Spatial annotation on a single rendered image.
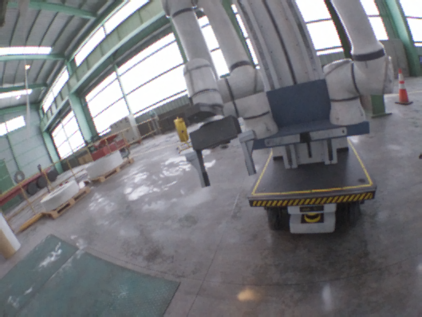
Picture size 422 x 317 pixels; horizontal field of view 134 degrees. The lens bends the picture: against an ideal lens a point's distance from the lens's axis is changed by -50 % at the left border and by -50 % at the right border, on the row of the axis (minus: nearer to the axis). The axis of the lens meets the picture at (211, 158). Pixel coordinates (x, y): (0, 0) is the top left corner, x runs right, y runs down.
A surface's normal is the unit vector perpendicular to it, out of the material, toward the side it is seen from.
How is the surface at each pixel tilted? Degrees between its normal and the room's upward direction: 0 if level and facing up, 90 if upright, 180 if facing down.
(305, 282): 0
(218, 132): 66
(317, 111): 90
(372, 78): 104
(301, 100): 90
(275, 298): 0
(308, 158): 90
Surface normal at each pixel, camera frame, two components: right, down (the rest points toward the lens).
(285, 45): -0.47, 0.42
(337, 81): -0.85, 0.41
